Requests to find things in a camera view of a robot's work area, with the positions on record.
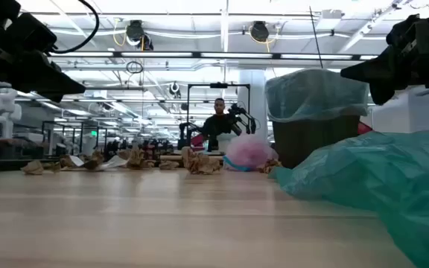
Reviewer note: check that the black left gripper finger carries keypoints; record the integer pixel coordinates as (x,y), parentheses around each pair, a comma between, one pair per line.
(50,95)
(58,82)

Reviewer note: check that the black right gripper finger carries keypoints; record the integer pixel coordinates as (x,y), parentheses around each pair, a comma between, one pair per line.
(386,91)
(382,67)

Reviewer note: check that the light blue bin liner bag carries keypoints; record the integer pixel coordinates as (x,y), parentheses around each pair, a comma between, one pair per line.
(315,93)

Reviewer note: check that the small white paper scrap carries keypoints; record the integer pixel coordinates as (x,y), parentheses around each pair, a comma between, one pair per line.
(76,161)

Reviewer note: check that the green trash bag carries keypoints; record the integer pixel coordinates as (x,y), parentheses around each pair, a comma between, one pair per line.
(386,178)

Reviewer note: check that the brown plastic trash bin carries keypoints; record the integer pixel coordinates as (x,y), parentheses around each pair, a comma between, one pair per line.
(311,141)

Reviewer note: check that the large white paper sheet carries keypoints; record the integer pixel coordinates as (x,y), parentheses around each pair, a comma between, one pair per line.
(114,162)

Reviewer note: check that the pink plastic bag ball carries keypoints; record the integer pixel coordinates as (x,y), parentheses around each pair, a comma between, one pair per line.
(248,152)

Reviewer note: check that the large brown paper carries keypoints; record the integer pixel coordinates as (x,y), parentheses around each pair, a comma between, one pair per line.
(199,162)

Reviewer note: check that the small black background robot arm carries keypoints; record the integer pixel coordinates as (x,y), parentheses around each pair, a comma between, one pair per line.
(242,119)
(184,136)

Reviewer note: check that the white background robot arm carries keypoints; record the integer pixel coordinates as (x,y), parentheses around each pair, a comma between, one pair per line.
(4,111)

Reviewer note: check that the red storage bin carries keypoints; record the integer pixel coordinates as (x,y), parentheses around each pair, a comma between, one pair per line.
(363,128)

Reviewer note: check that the green exit sign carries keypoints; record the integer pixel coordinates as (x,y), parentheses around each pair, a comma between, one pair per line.
(94,133)

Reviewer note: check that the background workbench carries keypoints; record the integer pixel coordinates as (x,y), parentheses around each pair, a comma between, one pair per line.
(13,147)

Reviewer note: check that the thin black pole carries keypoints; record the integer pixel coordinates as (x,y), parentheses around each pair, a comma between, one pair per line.
(316,37)

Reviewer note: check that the white building column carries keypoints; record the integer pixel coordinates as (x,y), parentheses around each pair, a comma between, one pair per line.
(251,97)

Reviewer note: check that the red background container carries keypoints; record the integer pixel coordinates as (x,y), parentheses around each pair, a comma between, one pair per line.
(197,140)

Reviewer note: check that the person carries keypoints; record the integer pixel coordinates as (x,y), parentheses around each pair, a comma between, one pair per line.
(218,124)

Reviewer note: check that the white bucket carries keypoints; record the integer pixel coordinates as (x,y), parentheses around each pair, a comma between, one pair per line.
(225,141)

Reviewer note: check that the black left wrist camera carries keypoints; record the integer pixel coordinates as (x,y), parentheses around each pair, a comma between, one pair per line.
(32,33)

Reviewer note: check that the black background station frame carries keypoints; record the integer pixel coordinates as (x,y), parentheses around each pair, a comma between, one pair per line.
(218,85)

